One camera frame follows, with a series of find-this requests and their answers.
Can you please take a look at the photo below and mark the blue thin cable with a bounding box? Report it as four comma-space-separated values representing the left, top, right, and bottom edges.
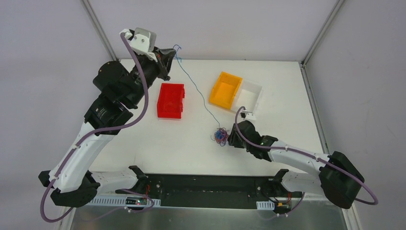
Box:
172, 44, 221, 127

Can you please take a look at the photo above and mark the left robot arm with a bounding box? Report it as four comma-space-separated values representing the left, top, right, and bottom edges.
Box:
38, 48, 176, 207

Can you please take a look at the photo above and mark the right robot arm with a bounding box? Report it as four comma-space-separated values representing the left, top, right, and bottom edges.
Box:
227, 121, 365, 209

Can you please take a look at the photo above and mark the white translucent plastic bin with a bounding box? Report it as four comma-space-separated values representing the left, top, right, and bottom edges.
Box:
230, 79, 263, 113

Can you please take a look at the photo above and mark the red plastic bin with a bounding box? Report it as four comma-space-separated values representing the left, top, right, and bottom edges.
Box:
157, 83, 185, 119

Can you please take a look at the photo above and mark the yellow plastic bin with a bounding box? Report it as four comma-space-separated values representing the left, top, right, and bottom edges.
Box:
209, 72, 243, 110

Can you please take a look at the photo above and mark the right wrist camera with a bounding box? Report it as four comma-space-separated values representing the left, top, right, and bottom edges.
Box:
239, 109, 257, 123

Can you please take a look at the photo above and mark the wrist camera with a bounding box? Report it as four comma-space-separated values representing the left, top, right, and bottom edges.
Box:
120, 27, 158, 62
239, 109, 257, 123

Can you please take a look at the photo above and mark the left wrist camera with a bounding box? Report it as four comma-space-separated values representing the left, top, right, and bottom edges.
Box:
120, 27, 158, 62

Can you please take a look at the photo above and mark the right white cable duct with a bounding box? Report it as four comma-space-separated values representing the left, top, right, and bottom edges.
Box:
256, 201, 275, 210

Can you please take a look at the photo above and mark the white cable duct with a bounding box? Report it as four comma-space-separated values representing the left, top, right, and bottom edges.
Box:
256, 201, 275, 210
87, 195, 161, 207

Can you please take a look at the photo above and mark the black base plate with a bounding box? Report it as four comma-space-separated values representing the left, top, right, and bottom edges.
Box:
132, 173, 303, 209

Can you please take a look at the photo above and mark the left aluminium frame post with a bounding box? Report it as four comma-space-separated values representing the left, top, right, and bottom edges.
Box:
80, 0, 119, 60

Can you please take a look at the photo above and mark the aluminium frame post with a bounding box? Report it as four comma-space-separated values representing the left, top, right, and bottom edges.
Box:
80, 0, 119, 60
301, 0, 346, 66

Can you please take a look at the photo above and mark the left white cable duct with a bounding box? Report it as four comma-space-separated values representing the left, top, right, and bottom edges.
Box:
87, 195, 161, 207

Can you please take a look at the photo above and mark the right aluminium frame post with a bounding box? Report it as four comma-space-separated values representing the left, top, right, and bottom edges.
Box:
301, 0, 346, 66

